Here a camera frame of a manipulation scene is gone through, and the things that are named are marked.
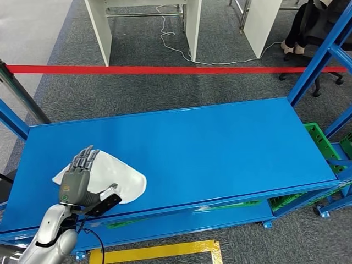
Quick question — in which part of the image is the blue metal shelf rack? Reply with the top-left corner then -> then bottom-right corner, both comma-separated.
0,0 -> 352,256
316,140 -> 352,219

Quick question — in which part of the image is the white curved car body part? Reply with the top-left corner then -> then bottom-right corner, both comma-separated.
52,149 -> 147,205

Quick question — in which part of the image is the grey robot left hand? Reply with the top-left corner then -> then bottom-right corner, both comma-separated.
58,145 -> 101,209

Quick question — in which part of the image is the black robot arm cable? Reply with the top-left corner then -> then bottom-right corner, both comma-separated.
76,218 -> 106,264

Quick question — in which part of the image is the white desk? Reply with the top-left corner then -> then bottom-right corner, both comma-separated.
230,0 -> 284,59
83,0 -> 202,68

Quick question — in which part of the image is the red barrier belt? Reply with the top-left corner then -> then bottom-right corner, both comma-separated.
5,64 -> 347,75

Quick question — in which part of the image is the black office chair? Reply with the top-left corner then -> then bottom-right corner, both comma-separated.
279,34 -> 352,98

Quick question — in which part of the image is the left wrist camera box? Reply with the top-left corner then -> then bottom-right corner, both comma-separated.
82,184 -> 122,218

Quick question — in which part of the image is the person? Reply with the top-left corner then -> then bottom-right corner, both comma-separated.
280,0 -> 352,56

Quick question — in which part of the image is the white floor cable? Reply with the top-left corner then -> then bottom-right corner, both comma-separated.
156,4 -> 282,67

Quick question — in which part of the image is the chrome stanchion post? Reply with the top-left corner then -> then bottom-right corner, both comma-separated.
0,59 -> 52,125

